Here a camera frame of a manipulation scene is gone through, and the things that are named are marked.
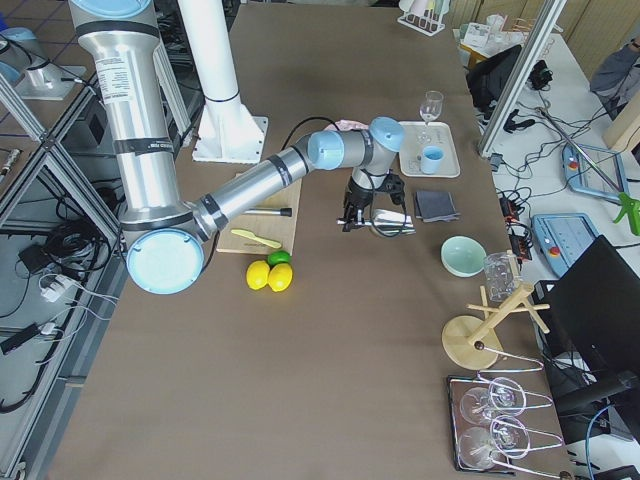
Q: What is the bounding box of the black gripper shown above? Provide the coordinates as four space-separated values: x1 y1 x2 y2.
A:
341 170 404 233

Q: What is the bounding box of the metal ice scoop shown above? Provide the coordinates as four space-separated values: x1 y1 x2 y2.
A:
336 209 415 238

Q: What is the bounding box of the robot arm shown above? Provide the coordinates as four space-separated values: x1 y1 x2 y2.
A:
70 1 404 294

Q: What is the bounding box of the blue cup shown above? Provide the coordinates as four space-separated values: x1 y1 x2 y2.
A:
420 145 444 175

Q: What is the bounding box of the wooden cup tree stand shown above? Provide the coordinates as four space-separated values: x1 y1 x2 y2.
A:
442 279 550 371

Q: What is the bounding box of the white cup rack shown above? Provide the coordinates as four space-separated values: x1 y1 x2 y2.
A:
397 0 450 36

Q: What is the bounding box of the steel muddler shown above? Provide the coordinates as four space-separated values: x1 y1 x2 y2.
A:
244 207 293 217

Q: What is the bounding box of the grey folded cloth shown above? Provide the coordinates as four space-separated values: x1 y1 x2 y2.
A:
414 190 460 223

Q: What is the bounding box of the bamboo cutting board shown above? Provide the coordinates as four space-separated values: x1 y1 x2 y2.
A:
217 180 302 255

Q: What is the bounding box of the green lime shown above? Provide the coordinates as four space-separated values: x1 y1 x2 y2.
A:
266 250 291 267

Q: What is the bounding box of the yellow lemon lower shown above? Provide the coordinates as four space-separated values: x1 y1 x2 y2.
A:
268 263 293 292

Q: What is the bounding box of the yellow lemon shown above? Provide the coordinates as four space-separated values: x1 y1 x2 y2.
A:
245 260 271 290
268 263 293 292

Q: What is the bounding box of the cream rabbit tray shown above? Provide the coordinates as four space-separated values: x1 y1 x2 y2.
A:
399 121 461 178

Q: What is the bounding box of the yellow plastic knife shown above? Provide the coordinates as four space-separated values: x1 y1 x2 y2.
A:
231 228 282 249

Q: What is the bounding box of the yellow lemon upper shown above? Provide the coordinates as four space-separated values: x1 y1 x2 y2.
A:
245 260 271 290

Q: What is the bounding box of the green bowl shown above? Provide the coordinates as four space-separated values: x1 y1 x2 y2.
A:
440 236 487 278

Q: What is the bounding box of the clear wine glass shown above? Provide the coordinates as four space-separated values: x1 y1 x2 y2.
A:
417 90 444 144

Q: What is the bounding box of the glass tumbler on stand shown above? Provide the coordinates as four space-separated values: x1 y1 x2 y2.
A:
484 251 521 302

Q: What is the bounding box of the blue teach pendant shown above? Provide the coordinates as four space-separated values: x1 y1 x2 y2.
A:
562 143 629 204
531 213 599 277

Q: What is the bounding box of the glass rack tray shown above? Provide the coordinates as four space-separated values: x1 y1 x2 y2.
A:
447 376 569 479

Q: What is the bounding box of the black laptop monitor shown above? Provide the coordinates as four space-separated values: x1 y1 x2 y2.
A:
534 236 639 385

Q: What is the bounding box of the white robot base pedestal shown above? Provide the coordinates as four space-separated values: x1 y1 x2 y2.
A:
179 0 268 164

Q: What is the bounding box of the green handled grabber stick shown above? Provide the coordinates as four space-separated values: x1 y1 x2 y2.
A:
536 107 639 236

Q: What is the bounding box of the aluminium frame post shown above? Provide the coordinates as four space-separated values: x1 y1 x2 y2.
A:
477 0 566 158

